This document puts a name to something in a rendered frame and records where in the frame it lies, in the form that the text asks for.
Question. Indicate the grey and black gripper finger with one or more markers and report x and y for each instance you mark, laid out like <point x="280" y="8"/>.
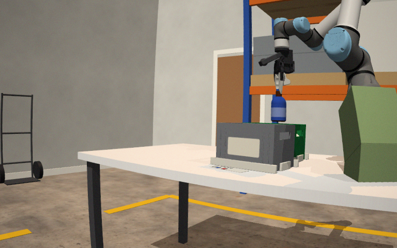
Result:
<point x="276" y="80"/>
<point x="282" y="79"/>

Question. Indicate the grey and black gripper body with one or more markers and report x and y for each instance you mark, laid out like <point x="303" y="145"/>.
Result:
<point x="287" y="65"/>

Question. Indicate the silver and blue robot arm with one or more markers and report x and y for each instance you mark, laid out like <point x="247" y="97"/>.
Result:
<point x="339" y="36"/>

